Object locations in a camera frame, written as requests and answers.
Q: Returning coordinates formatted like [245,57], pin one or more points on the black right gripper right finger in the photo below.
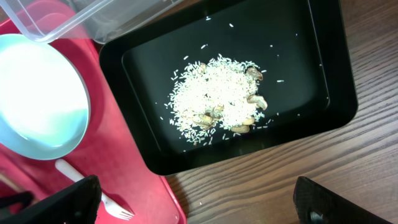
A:
[316,204]

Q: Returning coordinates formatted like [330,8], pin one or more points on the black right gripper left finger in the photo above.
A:
[74,204]

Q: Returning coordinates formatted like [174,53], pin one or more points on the clear plastic bin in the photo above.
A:
[100,20]

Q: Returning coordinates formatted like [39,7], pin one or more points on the white plastic fork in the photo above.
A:
[111,207]

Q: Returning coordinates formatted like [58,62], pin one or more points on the pile of rice scraps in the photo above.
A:
[222,94]

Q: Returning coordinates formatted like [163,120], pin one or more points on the light blue plate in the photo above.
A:
[45,105]

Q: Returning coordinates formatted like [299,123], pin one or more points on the wooden chopstick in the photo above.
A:
[10,183]

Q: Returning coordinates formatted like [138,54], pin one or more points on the red plastic tray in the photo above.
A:
[107,150]

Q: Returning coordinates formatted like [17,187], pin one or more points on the black food waste tray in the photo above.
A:
[300,44]

